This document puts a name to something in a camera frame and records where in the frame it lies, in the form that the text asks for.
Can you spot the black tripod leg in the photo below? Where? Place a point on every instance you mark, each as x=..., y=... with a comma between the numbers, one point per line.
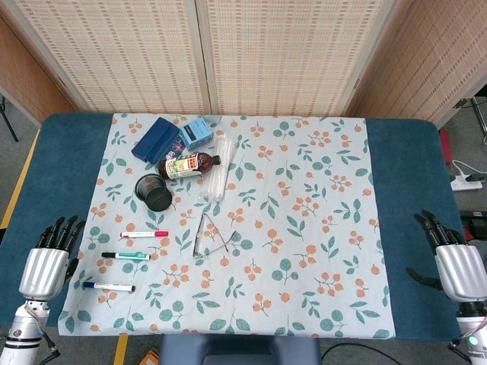
x=8, y=118

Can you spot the blue felt table cover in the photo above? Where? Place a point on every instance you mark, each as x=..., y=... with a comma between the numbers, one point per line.
x=411, y=190

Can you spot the black floor device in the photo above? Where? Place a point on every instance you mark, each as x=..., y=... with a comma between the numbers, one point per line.
x=473, y=224

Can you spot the orange box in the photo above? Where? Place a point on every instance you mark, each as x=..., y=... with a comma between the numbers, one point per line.
x=151, y=358

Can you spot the red floor object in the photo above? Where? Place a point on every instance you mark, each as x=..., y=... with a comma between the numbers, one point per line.
x=446, y=146

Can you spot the white marker with blue cap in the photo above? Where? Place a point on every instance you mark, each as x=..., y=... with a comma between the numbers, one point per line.
x=110, y=286

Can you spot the woven bamboo folding screen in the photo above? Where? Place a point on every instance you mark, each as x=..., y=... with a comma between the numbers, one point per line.
x=243, y=57

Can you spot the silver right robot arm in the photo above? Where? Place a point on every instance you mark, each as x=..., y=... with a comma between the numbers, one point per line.
x=473, y=331

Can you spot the white marker with red cap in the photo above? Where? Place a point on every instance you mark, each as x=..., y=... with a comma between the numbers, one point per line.
x=142, y=233

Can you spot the white power strip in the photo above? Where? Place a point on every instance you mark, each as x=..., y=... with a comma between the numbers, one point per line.
x=466, y=185

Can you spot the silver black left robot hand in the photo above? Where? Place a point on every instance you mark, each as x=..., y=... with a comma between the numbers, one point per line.
x=40, y=270

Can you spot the metal stand legs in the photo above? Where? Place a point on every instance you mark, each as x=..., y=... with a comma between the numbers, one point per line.
x=480, y=118

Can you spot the navy blue case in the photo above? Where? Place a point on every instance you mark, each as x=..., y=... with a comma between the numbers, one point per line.
x=154, y=140

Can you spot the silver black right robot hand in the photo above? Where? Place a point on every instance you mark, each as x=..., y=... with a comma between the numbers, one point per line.
x=462, y=272

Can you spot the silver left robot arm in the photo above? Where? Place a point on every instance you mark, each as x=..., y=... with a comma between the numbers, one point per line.
x=23, y=334

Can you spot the thin-frame eyeglasses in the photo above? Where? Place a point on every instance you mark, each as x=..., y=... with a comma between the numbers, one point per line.
x=198, y=243

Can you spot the light blue carton box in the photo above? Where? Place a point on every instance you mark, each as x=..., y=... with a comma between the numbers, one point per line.
x=196, y=133

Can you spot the green-label marker with black cap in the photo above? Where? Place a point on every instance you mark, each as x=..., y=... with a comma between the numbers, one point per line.
x=127, y=256

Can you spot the clear plastic bottle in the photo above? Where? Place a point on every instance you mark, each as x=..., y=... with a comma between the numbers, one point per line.
x=217, y=175

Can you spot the brown bottle with label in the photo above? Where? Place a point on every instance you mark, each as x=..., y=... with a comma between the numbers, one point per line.
x=182, y=165

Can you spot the dark blue chair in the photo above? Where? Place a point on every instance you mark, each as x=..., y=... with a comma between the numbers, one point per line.
x=239, y=351

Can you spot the floral printed tablecloth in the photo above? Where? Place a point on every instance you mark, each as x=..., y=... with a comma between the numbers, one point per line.
x=266, y=235

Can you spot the black mesh pen holder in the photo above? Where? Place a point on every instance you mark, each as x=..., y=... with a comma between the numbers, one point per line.
x=156, y=197

